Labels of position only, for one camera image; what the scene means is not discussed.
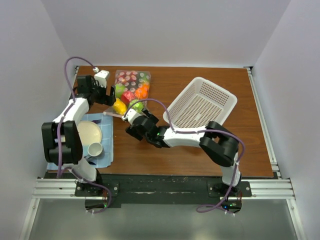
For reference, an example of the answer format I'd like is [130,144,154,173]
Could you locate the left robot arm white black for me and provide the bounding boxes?
[41,70,116,196]

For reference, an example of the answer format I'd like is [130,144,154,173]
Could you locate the red fake apple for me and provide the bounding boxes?
[120,91,137,106]

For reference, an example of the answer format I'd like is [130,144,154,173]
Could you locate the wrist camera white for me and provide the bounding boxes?
[94,70,110,89]
[121,108,141,125]

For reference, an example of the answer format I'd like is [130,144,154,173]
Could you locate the orange fake orange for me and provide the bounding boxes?
[135,84,150,100]

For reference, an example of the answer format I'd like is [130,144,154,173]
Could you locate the beige ceramic plate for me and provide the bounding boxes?
[77,121,102,147]

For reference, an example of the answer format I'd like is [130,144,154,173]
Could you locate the white plastic basket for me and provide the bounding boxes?
[162,76,238,128]

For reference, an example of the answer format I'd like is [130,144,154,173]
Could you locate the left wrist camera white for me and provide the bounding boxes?
[94,70,110,89]

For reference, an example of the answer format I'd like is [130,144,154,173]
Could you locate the yellow fake lemon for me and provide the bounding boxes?
[112,98,127,116]

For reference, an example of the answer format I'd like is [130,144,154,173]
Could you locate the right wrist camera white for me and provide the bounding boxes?
[121,108,141,125]

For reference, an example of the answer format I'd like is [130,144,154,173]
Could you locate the clear zip top bag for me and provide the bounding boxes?
[103,70,151,118]

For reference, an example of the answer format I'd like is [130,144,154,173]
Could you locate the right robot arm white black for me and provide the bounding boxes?
[121,109,245,197]

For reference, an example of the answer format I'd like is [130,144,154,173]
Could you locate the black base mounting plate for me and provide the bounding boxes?
[75,174,252,209]

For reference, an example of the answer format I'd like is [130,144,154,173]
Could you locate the green fake apple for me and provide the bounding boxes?
[128,99,145,113]

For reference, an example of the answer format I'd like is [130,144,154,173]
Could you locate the white ceramic cup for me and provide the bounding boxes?
[87,142,104,158]

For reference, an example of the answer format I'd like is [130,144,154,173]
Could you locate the blue checkered cloth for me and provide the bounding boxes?
[47,112,115,169]

